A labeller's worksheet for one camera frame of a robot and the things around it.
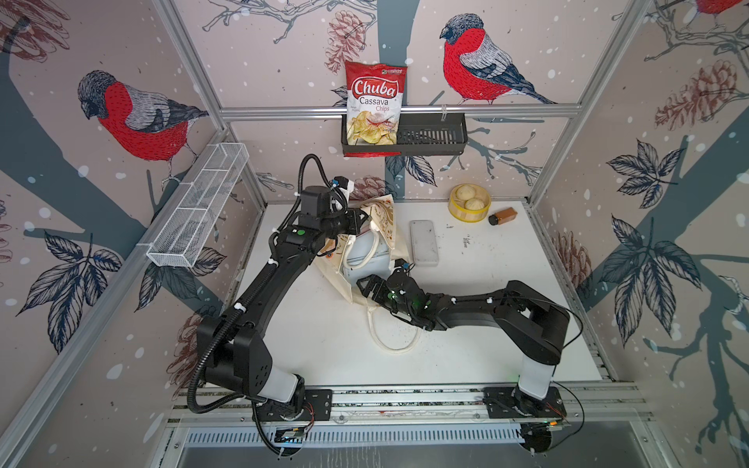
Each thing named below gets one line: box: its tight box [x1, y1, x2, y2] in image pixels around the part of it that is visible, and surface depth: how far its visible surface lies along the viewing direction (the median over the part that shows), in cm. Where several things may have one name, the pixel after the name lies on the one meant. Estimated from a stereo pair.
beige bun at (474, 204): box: [465, 197, 485, 211], surface depth 116 cm
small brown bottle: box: [487, 206, 518, 226], surface depth 116 cm
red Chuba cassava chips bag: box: [343, 60, 408, 158], surface depth 86 cm
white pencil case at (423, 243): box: [409, 219, 439, 268], surface depth 108 cm
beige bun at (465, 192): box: [456, 184, 476, 200], surface depth 120 cm
